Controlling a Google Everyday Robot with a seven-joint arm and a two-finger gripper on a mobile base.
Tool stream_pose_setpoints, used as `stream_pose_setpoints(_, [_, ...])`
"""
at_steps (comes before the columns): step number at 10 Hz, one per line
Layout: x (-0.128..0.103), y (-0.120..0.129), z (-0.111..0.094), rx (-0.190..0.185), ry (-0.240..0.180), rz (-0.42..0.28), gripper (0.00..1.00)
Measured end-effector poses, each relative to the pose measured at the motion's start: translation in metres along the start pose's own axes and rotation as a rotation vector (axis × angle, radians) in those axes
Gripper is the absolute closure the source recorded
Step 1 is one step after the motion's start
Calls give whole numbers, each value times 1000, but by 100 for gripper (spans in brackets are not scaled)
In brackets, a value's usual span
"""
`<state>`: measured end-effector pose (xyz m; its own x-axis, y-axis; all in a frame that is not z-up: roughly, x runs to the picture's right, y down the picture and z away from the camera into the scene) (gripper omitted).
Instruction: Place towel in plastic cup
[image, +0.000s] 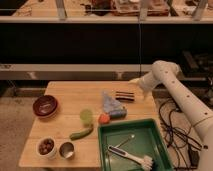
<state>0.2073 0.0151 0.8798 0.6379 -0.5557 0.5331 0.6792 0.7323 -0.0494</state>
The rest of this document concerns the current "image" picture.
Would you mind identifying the small metal cup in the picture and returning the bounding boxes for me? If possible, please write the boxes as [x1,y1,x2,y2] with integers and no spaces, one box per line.
[59,142,74,159]

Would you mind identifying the dark striped block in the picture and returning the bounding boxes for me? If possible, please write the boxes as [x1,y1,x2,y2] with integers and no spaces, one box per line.
[115,91,135,102]

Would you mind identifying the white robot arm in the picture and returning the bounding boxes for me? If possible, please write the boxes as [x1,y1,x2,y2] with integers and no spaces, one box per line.
[130,60,213,171]

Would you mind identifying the white dish brush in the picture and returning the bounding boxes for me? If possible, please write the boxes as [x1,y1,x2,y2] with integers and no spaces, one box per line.
[108,145,154,171]

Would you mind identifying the dark red bowl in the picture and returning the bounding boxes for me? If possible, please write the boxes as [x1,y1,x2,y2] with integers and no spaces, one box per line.
[33,95,58,118]

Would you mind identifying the wooden table board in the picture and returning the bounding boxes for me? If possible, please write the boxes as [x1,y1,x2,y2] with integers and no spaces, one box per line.
[19,81,160,171]

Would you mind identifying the green plastic tray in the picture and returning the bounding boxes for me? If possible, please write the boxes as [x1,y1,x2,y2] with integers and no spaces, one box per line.
[98,119,173,171]

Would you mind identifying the green cucumber toy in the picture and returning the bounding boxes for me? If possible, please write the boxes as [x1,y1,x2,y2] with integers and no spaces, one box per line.
[69,127,93,141]

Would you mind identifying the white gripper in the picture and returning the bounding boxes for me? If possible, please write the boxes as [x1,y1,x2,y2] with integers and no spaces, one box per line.
[129,78,149,99]

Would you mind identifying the blue grey towel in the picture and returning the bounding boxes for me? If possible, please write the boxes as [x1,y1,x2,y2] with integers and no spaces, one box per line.
[102,91,124,113]

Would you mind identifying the metal spoon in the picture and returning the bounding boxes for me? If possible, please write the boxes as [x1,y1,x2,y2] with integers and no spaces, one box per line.
[116,134,135,147]

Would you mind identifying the white cup with nuts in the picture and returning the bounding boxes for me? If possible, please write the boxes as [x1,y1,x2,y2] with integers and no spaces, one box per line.
[36,137,57,159]

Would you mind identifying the orange carrot toy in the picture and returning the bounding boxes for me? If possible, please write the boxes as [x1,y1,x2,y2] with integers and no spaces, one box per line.
[98,113,110,124]

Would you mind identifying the green plastic cup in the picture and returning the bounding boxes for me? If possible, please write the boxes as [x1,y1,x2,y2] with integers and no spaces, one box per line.
[80,109,93,126]

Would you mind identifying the black cables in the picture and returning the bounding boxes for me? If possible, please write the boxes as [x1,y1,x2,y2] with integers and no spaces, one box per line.
[157,98,204,168]

